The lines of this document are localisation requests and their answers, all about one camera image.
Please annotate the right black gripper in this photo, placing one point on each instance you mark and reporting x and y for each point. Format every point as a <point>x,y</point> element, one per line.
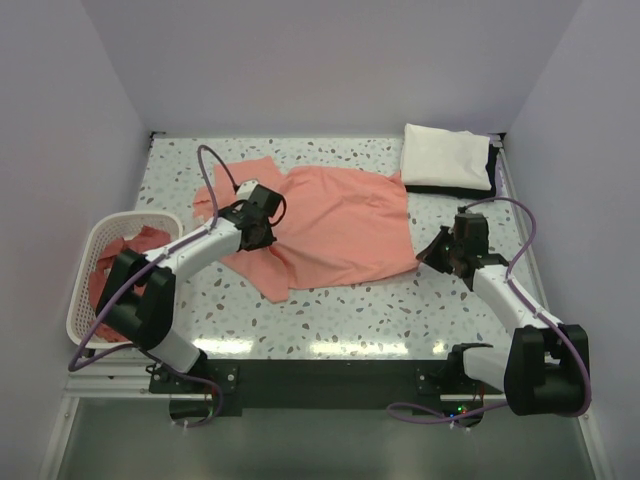
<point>430,254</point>

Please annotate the white plastic laundry basket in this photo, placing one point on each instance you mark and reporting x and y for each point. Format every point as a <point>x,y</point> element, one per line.
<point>81,316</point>

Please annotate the folded white t-shirt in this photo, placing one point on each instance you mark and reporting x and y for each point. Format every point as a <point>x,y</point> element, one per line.
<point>434,157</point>

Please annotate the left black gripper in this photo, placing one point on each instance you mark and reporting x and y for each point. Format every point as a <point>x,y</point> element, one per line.
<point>269,238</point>

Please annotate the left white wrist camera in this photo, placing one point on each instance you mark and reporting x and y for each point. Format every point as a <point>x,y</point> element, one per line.
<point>244,190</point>

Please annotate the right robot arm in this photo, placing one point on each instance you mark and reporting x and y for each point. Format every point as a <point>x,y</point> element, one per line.
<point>546,369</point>

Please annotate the salmon pink t-shirt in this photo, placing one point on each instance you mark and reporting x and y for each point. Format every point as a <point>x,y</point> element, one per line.
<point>341,226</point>

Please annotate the folded black t-shirt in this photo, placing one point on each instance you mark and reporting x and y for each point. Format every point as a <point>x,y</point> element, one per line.
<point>466,193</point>

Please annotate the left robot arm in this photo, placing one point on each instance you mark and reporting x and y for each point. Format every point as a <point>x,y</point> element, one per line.
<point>138,299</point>

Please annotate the dark pink crumpled t-shirt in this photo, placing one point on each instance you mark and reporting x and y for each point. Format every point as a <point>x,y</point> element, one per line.
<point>148,238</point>

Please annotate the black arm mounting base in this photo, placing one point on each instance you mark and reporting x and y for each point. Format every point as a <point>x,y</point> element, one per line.
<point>319,385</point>

